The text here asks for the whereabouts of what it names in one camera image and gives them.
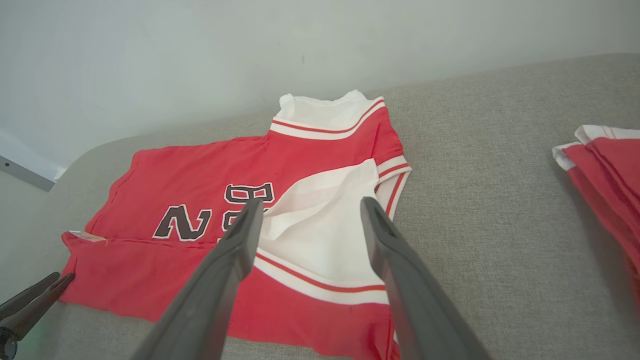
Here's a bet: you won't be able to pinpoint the grey metal frame leg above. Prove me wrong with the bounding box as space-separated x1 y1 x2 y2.
0 154 57 193

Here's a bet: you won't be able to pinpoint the red and white jersey shirt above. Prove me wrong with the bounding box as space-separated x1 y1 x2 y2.
60 90 413 360

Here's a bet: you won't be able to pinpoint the grey fabric sofa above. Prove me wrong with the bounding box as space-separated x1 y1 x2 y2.
0 52 640 360

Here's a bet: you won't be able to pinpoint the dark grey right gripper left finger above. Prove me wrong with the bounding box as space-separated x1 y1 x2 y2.
131 199 265 360

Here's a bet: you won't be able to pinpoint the red and white shorts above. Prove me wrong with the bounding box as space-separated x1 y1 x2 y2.
552 124 640 306

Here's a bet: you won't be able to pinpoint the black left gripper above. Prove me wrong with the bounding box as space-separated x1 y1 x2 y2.
0 272 76 360

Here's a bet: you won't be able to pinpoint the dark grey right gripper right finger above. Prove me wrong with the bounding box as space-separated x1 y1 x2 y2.
360 196 493 360

